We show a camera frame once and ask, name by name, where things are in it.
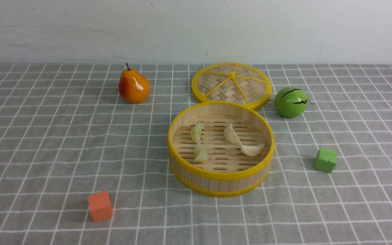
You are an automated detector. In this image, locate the greenish dumpling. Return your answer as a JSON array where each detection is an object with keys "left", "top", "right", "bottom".
[
  {"left": 190, "top": 122, "right": 205, "bottom": 143},
  {"left": 193, "top": 142, "right": 209, "bottom": 163}
]

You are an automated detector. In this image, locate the white dumpling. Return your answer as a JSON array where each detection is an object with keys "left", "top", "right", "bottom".
[
  {"left": 238, "top": 142, "right": 265, "bottom": 157},
  {"left": 223, "top": 124, "right": 241, "bottom": 145}
]

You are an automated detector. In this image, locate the bamboo steamer tray yellow rim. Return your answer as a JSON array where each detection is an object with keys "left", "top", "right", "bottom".
[{"left": 167, "top": 102, "right": 275, "bottom": 197}]

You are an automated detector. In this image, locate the woven bamboo steamer lid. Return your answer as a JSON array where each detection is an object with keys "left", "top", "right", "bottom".
[{"left": 190, "top": 62, "right": 272, "bottom": 110}]

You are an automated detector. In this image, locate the orange toy pear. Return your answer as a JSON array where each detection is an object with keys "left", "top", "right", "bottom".
[{"left": 118, "top": 63, "right": 150, "bottom": 104}]

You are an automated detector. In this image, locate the green toy watermelon ball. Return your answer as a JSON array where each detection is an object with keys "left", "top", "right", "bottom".
[{"left": 274, "top": 86, "right": 314, "bottom": 118}]

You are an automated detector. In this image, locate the orange foam cube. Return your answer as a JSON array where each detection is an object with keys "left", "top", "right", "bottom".
[{"left": 87, "top": 191, "right": 113, "bottom": 222}]

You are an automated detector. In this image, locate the green foam cube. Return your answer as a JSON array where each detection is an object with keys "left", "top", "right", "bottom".
[{"left": 314, "top": 147, "right": 338, "bottom": 174}]

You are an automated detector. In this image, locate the grey checkered tablecloth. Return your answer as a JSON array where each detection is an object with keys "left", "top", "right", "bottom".
[{"left": 0, "top": 64, "right": 392, "bottom": 245}]

